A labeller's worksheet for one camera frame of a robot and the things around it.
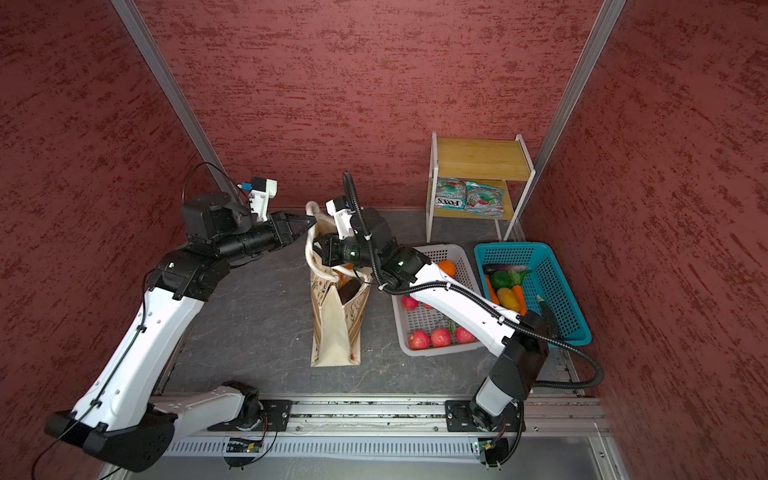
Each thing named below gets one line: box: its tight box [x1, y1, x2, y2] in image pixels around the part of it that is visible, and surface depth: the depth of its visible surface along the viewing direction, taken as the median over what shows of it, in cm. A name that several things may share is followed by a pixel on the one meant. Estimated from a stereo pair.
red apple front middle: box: [431, 328, 451, 348], surface depth 84 cm
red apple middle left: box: [401, 295, 419, 311], surface depth 92 cm
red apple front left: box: [408, 330, 431, 350], surface depth 83 cm
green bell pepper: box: [491, 270, 512, 289], surface depth 97 cm
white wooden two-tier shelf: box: [426, 132, 536, 243], surface depth 93 cm
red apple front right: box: [456, 326, 477, 344], surface depth 85 cm
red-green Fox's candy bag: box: [466, 181, 506, 218], surface depth 100 cm
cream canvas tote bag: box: [305, 201, 372, 367], surface depth 74 cm
